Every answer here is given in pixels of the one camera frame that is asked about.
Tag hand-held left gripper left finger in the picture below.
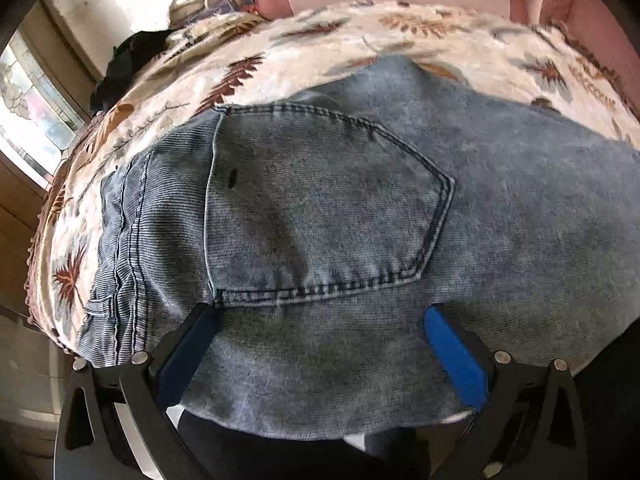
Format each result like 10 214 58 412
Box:
55 302 222 480

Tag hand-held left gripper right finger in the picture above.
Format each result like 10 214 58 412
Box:
422 303 589 480

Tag blue denim pants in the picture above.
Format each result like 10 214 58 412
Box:
75 55 640 443

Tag person's dark clothing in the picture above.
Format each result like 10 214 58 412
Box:
177 332 640 480

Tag window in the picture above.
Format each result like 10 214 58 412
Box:
0 29 94 183

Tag black cloth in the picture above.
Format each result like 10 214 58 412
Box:
90 30 177 112

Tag leaf print blanket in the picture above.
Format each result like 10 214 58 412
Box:
24 0 640 356

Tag purple patterned cloth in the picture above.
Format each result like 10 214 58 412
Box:
207 0 263 18

